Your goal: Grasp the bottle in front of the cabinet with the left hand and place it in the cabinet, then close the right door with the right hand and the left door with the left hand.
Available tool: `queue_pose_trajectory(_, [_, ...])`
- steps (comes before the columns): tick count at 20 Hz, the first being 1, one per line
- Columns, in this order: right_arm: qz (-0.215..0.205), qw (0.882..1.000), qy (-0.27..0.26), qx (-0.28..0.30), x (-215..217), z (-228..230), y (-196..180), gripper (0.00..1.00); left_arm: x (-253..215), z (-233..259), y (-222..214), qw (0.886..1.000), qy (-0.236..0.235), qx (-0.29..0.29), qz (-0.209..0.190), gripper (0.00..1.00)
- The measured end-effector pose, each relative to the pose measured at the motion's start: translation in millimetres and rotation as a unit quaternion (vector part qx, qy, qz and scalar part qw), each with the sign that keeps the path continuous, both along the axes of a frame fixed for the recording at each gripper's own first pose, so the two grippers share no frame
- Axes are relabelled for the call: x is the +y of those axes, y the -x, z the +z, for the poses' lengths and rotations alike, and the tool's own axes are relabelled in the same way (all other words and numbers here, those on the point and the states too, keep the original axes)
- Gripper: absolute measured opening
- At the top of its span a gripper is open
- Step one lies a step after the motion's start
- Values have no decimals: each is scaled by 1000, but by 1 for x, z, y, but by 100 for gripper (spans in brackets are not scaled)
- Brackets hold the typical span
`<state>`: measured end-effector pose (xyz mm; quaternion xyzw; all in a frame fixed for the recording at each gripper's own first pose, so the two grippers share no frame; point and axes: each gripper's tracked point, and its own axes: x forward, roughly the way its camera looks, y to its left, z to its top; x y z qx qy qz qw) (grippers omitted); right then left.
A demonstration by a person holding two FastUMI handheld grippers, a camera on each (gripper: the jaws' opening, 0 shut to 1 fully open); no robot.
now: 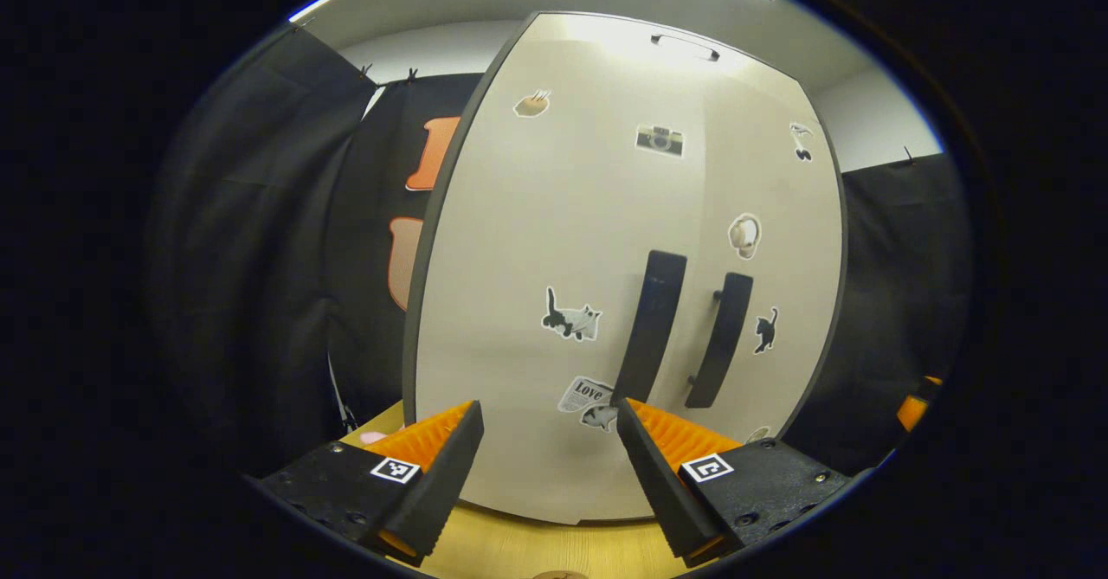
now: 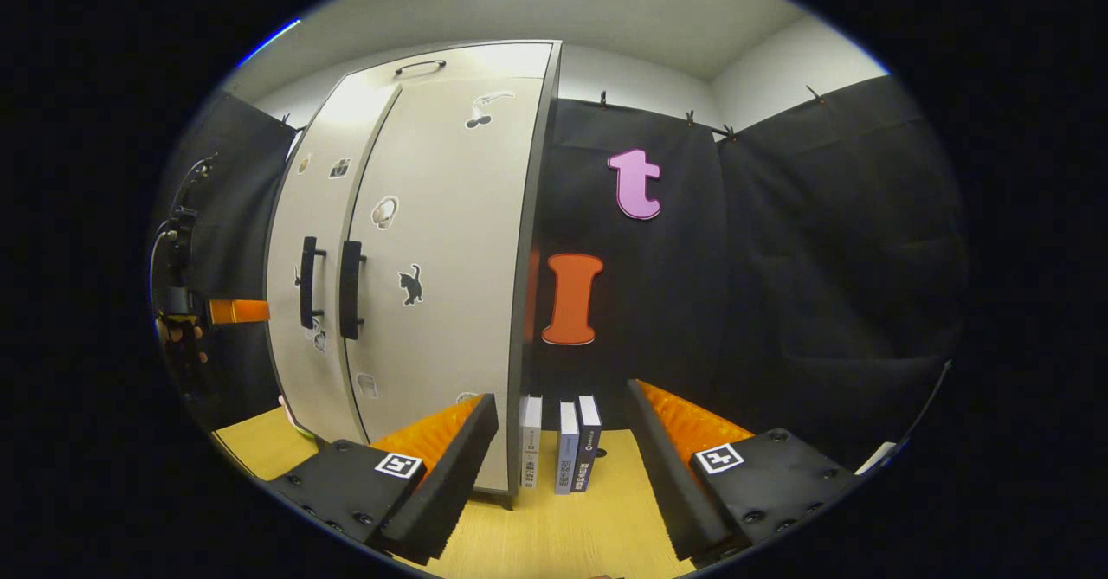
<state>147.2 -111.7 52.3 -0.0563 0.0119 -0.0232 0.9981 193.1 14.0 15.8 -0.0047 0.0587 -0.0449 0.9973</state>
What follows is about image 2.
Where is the grey cabinet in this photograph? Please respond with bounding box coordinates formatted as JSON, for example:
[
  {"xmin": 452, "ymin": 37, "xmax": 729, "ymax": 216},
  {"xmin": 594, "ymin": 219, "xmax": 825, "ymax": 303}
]
[{"xmin": 262, "ymin": 40, "xmax": 564, "ymax": 511}]

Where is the grey-blue book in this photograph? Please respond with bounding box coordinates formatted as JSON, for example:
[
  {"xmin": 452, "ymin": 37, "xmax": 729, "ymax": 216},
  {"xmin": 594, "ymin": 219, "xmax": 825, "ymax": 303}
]
[{"xmin": 554, "ymin": 402, "xmax": 581, "ymax": 495}]

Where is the white book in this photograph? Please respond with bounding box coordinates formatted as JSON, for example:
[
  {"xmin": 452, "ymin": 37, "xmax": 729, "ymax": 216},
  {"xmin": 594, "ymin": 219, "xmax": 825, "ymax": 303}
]
[{"xmin": 519, "ymin": 395, "xmax": 544, "ymax": 489}]

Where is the grey cabinet door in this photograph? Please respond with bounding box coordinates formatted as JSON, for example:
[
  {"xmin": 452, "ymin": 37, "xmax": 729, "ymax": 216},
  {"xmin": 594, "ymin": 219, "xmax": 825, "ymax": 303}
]
[
  {"xmin": 344, "ymin": 77, "xmax": 546, "ymax": 493},
  {"xmin": 264, "ymin": 77, "xmax": 403, "ymax": 446}
]

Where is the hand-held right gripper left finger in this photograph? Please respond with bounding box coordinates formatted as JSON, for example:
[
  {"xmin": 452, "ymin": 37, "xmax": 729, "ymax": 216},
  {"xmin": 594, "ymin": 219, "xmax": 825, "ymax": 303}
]
[{"xmin": 267, "ymin": 393, "xmax": 500, "ymax": 565}]

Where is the dark blue book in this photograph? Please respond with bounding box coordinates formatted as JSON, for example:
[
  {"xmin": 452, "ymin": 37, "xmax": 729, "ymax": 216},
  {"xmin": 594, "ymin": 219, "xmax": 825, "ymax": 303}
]
[{"xmin": 571, "ymin": 395, "xmax": 604, "ymax": 493}]

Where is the black backdrop cloth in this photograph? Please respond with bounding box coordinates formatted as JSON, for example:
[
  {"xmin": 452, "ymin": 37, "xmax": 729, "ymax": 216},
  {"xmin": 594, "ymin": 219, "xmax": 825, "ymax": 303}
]
[{"xmin": 151, "ymin": 73, "xmax": 966, "ymax": 476}]

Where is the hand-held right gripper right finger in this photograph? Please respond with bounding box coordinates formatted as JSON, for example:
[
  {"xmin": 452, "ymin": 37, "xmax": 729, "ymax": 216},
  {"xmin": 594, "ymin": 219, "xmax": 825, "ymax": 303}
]
[{"xmin": 625, "ymin": 378, "xmax": 858, "ymax": 567}]

